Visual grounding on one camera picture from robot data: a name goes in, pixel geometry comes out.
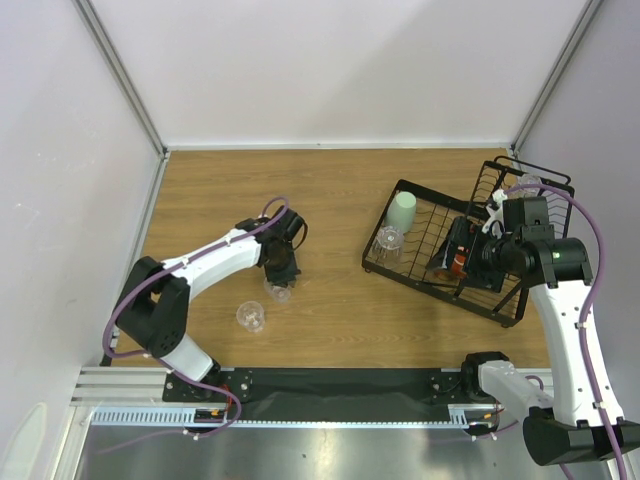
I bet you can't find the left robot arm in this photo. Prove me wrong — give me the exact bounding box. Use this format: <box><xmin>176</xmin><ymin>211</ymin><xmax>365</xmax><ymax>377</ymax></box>
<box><xmin>112</xmin><ymin>206</ymin><xmax>309</xmax><ymax>401</ymax></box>

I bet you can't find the green plastic cup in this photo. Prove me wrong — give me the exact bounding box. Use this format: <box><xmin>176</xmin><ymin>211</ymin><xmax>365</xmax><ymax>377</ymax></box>
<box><xmin>384</xmin><ymin>191</ymin><xmax>417</xmax><ymax>234</ymax></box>

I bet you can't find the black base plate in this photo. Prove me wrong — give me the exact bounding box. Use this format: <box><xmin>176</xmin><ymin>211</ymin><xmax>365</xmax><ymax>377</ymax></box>
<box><xmin>160</xmin><ymin>367</ymin><xmax>501</xmax><ymax>422</ymax></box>

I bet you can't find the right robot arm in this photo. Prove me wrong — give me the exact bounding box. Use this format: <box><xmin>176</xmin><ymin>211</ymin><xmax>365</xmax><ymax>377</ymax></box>
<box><xmin>428</xmin><ymin>191</ymin><xmax>639</xmax><ymax>478</ymax></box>

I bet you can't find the orange black mug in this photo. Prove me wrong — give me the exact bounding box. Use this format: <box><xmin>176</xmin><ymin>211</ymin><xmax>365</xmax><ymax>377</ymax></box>
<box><xmin>434</xmin><ymin>253</ymin><xmax>467</xmax><ymax>282</ymax></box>

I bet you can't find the white cable duct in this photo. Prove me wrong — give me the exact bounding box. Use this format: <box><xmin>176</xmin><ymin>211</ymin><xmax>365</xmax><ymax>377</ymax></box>
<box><xmin>91</xmin><ymin>404</ymin><xmax>500</xmax><ymax>429</ymax></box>

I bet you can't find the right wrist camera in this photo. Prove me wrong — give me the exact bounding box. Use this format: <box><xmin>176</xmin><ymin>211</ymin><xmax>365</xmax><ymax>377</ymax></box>
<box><xmin>482</xmin><ymin>189</ymin><xmax>508</xmax><ymax>239</ymax></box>

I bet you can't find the small clear glass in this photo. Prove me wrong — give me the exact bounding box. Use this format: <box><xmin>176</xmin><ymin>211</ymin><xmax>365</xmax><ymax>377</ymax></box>
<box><xmin>236</xmin><ymin>301</ymin><xmax>266</xmax><ymax>333</ymax></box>
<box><xmin>264</xmin><ymin>279</ymin><xmax>291</xmax><ymax>303</ymax></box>
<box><xmin>514</xmin><ymin>173</ymin><xmax>541</xmax><ymax>198</ymax></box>

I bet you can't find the black wire dish rack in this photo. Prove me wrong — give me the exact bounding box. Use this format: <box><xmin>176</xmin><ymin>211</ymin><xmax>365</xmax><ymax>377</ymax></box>
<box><xmin>362</xmin><ymin>155</ymin><xmax>575</xmax><ymax>328</ymax></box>

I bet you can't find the large clear faceted glass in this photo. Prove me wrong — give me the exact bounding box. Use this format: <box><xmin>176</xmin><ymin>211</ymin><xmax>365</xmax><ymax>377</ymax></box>
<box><xmin>372</xmin><ymin>226</ymin><xmax>404</xmax><ymax>269</ymax></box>

